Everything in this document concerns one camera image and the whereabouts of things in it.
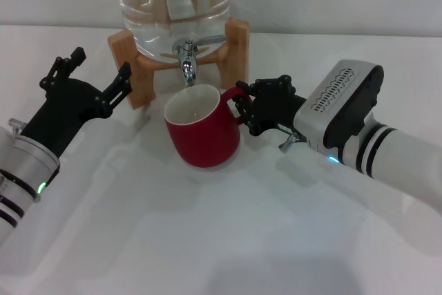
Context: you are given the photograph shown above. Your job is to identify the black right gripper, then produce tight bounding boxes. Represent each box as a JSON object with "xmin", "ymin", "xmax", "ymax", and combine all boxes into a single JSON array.
[{"xmin": 232, "ymin": 74, "xmax": 307, "ymax": 137}]

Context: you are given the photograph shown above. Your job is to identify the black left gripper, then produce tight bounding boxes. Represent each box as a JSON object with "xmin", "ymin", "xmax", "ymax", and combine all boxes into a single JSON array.
[{"xmin": 20, "ymin": 46, "xmax": 134, "ymax": 158}]

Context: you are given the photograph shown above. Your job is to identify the red cup white inside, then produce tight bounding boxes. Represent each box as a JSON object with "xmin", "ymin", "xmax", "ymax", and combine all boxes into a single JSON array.
[{"xmin": 163, "ymin": 84, "xmax": 250, "ymax": 169}]

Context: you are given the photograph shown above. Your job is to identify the steel faucet strainer tube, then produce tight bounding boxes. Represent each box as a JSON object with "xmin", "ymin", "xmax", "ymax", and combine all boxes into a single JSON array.
[{"xmin": 197, "ymin": 34, "xmax": 228, "ymax": 47}]

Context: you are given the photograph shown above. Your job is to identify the wooden dispenser stand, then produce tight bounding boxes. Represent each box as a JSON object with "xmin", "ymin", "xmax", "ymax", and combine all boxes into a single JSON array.
[{"xmin": 106, "ymin": 19, "xmax": 251, "ymax": 108}]

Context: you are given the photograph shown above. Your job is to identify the glass water dispenser jar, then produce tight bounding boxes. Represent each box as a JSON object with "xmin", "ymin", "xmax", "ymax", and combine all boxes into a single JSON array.
[{"xmin": 109, "ymin": 0, "xmax": 231, "ymax": 60}]

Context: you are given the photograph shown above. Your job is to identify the silver black wrist camera box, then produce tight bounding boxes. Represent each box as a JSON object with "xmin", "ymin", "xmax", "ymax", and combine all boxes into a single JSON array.
[{"xmin": 293, "ymin": 59, "xmax": 385, "ymax": 155}]

